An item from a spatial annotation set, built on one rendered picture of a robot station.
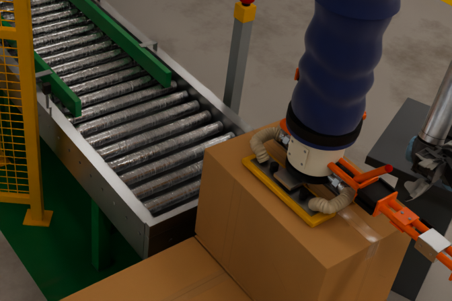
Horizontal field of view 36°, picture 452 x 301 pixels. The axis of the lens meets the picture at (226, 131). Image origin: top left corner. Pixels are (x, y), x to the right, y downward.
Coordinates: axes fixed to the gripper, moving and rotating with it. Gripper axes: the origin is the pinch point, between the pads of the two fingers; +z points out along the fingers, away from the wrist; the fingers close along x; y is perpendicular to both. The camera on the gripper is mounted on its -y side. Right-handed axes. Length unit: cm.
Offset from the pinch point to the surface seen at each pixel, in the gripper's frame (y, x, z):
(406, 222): -10.2, 1.9, 15.7
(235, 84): 118, -48, -33
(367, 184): 5.9, 2.5, 14.5
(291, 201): 21.0, -10.4, 27.8
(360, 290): -3.2, -36.2, 14.5
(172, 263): 49, -53, 49
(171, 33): 252, -109, -92
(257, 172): 36.7, -10.5, 28.1
